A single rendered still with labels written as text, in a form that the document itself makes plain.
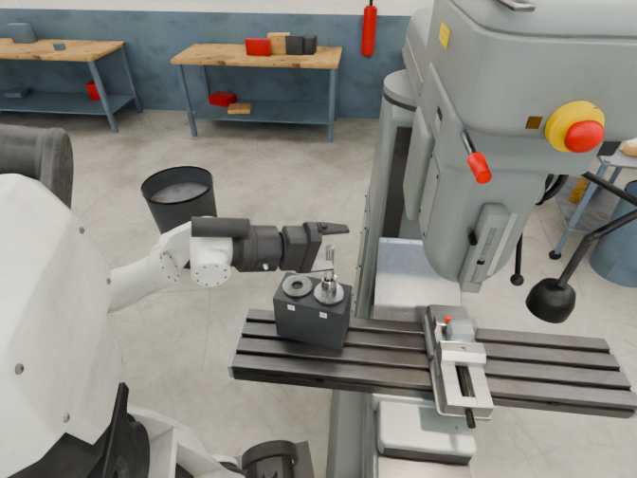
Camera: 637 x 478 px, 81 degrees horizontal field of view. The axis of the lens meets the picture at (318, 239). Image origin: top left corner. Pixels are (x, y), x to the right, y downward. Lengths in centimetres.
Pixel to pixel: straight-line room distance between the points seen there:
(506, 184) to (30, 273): 70
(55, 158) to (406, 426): 110
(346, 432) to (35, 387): 163
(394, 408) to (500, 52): 103
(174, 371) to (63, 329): 201
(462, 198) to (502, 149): 13
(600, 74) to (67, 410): 65
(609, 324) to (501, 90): 263
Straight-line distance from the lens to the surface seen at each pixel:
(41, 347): 38
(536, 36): 54
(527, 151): 70
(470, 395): 120
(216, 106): 513
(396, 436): 125
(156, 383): 240
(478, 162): 55
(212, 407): 224
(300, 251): 70
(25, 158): 56
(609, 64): 58
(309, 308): 111
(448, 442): 128
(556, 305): 76
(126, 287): 72
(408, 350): 130
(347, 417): 193
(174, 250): 73
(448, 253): 85
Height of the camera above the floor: 195
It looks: 40 degrees down
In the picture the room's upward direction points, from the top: straight up
